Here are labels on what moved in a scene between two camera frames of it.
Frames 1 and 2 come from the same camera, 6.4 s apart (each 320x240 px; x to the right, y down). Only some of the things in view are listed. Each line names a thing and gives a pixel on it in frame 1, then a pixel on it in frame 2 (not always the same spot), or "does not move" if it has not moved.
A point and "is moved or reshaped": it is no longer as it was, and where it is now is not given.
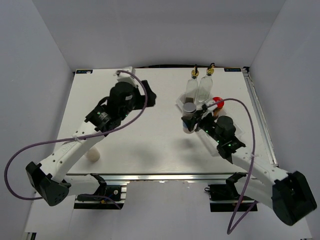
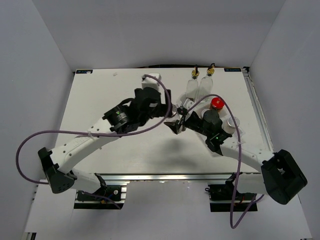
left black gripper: [142, 99] to [162, 109]
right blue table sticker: [232, 69] does not move
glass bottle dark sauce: [192, 89] does not move
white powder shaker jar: [93, 155] to [174, 109]
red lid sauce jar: [220, 105] does not move
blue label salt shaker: [189, 109] is moved or reshaped
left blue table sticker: [84, 71] does not move
